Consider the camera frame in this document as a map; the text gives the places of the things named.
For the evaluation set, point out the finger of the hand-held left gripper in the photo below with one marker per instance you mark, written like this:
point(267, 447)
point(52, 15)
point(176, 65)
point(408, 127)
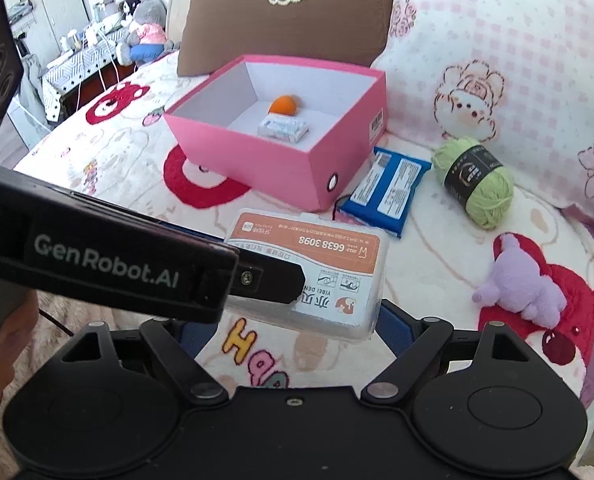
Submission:
point(272, 280)

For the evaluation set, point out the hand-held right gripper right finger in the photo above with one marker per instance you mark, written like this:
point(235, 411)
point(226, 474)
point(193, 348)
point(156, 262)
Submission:
point(394, 327)

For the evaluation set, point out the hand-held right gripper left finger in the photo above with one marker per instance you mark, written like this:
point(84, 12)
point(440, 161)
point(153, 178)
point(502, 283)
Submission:
point(192, 337)

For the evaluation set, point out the pink cardboard box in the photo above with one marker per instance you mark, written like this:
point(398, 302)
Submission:
point(257, 160)

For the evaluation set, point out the blue snack packet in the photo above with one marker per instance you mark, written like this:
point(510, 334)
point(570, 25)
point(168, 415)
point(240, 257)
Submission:
point(377, 195)

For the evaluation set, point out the purple plush toy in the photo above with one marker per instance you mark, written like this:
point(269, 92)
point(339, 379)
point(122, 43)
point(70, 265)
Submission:
point(522, 280)

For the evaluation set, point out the small white packet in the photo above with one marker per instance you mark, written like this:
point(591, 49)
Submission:
point(283, 127)

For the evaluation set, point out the green yarn ball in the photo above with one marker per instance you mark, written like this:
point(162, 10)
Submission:
point(492, 200)

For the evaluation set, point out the orange egg-shaped sponge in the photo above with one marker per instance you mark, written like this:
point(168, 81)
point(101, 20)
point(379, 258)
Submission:
point(283, 105)

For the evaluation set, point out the person's left hand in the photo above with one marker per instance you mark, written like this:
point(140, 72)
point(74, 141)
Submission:
point(19, 327)

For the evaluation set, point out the printed bear blanket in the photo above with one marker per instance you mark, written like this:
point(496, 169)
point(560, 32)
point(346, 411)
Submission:
point(452, 260)

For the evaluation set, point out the side table with patterned cloth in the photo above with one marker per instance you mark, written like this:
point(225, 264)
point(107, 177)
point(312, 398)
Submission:
point(72, 72)

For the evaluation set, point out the grey plush toy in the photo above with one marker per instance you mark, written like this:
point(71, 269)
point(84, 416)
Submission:
point(147, 20)

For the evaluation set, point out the dark-haired plush doll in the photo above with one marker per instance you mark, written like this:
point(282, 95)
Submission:
point(128, 7)

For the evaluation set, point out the grey cabinet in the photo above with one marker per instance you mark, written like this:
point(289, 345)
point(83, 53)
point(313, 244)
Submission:
point(52, 5)

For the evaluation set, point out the brown pillow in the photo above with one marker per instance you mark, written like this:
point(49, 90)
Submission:
point(277, 25)

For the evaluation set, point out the pink checked pillow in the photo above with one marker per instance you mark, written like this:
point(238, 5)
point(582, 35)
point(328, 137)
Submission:
point(502, 35)

